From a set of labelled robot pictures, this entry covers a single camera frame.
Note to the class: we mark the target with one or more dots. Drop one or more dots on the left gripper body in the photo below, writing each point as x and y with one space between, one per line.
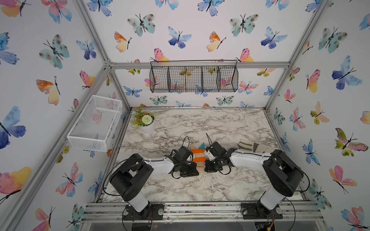
187 170

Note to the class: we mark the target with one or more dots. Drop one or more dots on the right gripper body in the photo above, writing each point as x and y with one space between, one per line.
212 164

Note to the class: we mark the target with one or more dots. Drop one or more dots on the orange rectangular block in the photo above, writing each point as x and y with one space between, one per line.
198 151
199 159

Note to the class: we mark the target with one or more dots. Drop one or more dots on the natural wood rectangular block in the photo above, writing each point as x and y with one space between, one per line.
200 155

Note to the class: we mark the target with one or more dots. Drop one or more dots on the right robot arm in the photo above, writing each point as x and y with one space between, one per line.
284 175

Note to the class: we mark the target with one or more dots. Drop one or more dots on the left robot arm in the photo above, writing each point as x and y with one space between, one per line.
130 177

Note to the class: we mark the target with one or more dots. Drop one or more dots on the potted flower plant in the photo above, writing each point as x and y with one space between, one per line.
145 121

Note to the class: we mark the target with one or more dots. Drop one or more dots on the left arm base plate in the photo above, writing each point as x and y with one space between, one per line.
150 212

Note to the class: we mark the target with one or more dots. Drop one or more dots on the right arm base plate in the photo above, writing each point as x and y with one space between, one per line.
258 211

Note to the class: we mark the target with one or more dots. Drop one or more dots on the black wire wall basket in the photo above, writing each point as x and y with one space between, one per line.
197 76

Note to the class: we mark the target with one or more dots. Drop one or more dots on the white mesh wall basket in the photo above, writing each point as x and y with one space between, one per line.
93 130

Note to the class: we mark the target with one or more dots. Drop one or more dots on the aluminium front rail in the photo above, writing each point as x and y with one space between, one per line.
201 211

